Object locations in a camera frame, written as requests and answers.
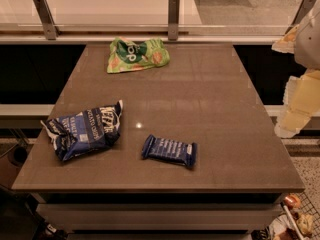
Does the blue potato chip bag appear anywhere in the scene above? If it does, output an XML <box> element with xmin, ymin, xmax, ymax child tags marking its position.
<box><xmin>41</xmin><ymin>100</ymin><xmax>123</xmax><ymax>162</ymax></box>

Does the dark blue snack bar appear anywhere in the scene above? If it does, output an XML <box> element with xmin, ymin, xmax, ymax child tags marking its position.
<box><xmin>141</xmin><ymin>135</ymin><xmax>197</xmax><ymax>168</ymax></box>

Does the right metal railing bracket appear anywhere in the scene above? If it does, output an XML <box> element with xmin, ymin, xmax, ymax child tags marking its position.
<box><xmin>286</xmin><ymin>0</ymin><xmax>317</xmax><ymax>33</ymax></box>

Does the grey drawer cabinet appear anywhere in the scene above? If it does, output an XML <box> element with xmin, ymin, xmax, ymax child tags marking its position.
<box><xmin>37</xmin><ymin>203</ymin><xmax>282</xmax><ymax>233</ymax></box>

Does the wire basket with snacks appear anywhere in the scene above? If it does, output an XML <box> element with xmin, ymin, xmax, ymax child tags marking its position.
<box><xmin>267</xmin><ymin>193</ymin><xmax>320</xmax><ymax>240</ymax></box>

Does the middle metal railing bracket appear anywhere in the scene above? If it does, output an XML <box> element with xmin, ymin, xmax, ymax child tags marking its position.
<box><xmin>168</xmin><ymin>0</ymin><xmax>180</xmax><ymax>41</ymax></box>

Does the left metal railing bracket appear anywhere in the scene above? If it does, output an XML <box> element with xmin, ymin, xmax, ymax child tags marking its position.
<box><xmin>33</xmin><ymin>0</ymin><xmax>59</xmax><ymax>40</ymax></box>

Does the green rice chip bag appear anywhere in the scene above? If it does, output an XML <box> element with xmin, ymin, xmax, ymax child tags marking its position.
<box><xmin>107</xmin><ymin>37</ymin><xmax>170</xmax><ymax>74</ymax></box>

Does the metal railing bracket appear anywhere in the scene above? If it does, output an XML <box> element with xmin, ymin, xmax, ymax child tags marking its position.
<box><xmin>33</xmin><ymin>0</ymin><xmax>59</xmax><ymax>40</ymax></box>
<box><xmin>168</xmin><ymin>0</ymin><xmax>180</xmax><ymax>41</ymax></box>
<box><xmin>286</xmin><ymin>0</ymin><xmax>317</xmax><ymax>33</ymax></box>

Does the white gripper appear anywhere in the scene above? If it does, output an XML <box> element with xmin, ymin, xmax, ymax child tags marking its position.
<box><xmin>272</xmin><ymin>1</ymin><xmax>320</xmax><ymax>138</ymax></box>

